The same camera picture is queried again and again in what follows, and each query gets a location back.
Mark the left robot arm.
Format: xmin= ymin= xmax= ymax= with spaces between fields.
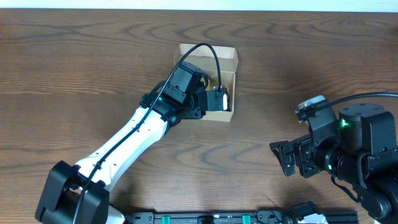
xmin=35 ymin=62 xmax=206 ymax=223

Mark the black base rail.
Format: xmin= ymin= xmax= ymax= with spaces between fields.
xmin=126 ymin=202 xmax=359 ymax=224

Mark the cardboard box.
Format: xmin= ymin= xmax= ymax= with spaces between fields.
xmin=174 ymin=44 xmax=238 ymax=122

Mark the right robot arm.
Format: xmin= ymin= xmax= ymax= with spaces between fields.
xmin=270 ymin=101 xmax=397 ymax=223

